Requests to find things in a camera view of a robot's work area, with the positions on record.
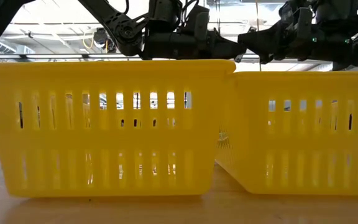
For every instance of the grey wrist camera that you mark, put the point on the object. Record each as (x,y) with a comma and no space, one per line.
(201,23)
(303,20)

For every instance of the long white light rail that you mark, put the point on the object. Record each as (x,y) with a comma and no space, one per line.
(57,56)

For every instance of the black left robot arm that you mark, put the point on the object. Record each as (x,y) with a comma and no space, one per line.
(121,29)

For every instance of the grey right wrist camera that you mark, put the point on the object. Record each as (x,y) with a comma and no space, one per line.
(303,20)

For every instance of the yellow slotted plastic basket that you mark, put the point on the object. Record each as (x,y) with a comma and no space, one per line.
(104,140)
(306,143)

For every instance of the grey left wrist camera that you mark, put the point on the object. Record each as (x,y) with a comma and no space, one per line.
(201,23)

